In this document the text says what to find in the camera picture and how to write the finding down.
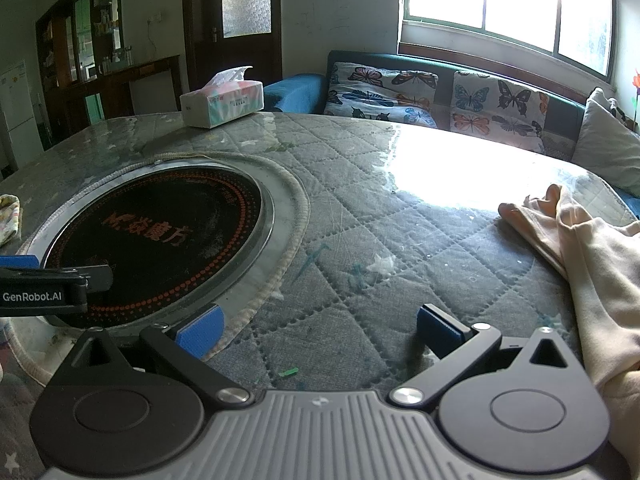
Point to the round black induction cooker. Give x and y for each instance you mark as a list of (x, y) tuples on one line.
[(165, 240)]

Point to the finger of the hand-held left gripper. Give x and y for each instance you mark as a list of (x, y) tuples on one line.
[(20, 262)]

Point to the cream pants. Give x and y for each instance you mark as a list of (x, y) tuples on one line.
[(600, 270)]

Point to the dark wooden cabinet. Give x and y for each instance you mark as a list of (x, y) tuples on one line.
[(145, 80)]

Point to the grey pillow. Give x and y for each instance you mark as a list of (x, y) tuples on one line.
[(605, 145)]

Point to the dark wooden door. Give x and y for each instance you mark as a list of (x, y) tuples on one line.
[(245, 50)]

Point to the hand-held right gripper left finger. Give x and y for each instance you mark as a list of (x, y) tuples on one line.
[(202, 334)]

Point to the green plastic scrap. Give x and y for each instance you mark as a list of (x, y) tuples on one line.
[(287, 372)]

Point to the butterfly print cushion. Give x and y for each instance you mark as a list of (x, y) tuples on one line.
[(495, 110), (380, 92)]

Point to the white tissue box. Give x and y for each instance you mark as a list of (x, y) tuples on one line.
[(225, 105)]

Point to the blue sofa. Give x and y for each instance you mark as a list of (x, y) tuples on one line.
[(310, 92)]

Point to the patterned small cloth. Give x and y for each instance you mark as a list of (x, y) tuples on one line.
[(9, 220)]

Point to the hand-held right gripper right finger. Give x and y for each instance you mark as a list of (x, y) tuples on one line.
[(440, 331)]

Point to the white fridge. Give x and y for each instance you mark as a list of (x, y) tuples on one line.
[(17, 125)]

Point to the colourful pinwheel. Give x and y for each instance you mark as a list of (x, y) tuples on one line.
[(636, 81)]

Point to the white black plush toy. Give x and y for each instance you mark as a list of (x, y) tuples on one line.
[(622, 112)]

